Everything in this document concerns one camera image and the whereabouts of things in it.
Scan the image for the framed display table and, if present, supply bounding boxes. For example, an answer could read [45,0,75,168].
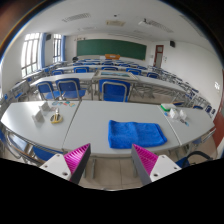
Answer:
[92,69,138,83]

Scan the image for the blue towel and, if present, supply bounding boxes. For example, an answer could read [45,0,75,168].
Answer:
[107,119,168,150]

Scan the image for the colourful cards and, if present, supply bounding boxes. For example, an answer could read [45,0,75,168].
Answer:
[51,100,77,108]

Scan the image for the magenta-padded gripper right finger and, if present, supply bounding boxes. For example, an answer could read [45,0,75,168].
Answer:
[130,143,183,187]

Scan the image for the ceiling air vent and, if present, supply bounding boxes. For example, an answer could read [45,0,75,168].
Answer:
[105,19,127,27]

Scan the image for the narrow window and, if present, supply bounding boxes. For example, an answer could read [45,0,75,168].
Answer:
[52,33,63,64]

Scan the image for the large window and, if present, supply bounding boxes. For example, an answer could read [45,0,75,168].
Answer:
[20,32,42,78]

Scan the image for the orange box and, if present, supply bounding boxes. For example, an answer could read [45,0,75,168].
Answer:
[104,53,121,61]

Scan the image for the green chalkboard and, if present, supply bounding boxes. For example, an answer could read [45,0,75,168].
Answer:
[76,38,148,61]

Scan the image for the blue curtain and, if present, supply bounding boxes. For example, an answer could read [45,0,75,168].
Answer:
[60,34,67,62]
[39,32,48,69]

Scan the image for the ceiling projector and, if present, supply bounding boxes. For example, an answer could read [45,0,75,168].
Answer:
[138,18,151,27]

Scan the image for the blue chair with black frame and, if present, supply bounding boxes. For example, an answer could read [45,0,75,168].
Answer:
[174,150,214,169]

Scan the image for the grey classroom desks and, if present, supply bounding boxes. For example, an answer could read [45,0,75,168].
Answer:
[9,59,214,104]

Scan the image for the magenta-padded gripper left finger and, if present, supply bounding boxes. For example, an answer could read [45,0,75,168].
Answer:
[39,143,92,185]

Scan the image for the ceiling lights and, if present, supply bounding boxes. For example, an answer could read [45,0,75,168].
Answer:
[61,12,174,34]

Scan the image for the red-brown door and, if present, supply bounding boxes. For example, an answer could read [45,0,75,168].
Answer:
[153,44,165,69]

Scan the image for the yellow tape roll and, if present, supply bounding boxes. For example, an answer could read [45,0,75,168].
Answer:
[49,113,64,125]

